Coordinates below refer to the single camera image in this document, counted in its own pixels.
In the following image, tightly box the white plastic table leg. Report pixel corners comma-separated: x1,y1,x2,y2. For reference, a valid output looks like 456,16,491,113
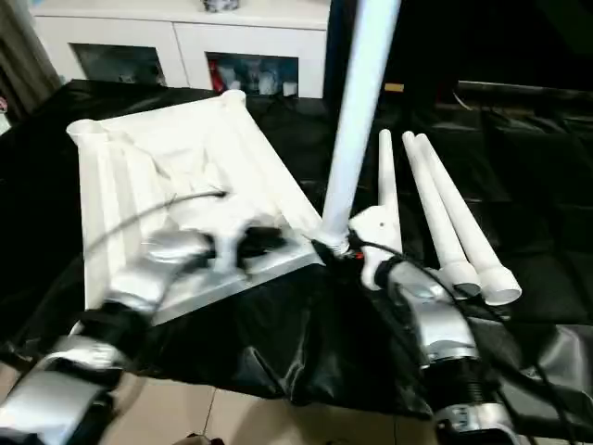
413,133,524,307
377,129,402,254
319,0,403,255
400,131,482,287

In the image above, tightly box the white plastic table top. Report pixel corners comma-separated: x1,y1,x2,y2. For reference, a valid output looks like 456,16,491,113
66,89,326,326

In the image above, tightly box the black mat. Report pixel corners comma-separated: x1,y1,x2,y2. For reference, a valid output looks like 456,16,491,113
0,78,593,437

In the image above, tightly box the white glass-door cabinet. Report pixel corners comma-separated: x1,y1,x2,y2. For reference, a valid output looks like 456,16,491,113
32,0,330,99

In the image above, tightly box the long black bar device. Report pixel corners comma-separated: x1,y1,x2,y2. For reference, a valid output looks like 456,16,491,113
456,79,593,101

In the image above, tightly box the dark grey bundle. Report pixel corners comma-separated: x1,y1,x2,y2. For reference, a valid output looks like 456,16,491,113
201,0,242,13

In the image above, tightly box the grey curtain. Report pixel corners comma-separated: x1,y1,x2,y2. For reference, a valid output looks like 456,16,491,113
0,0,61,121

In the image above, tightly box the black left wrist camera cable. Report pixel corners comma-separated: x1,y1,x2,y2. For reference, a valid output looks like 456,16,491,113
87,186,229,254

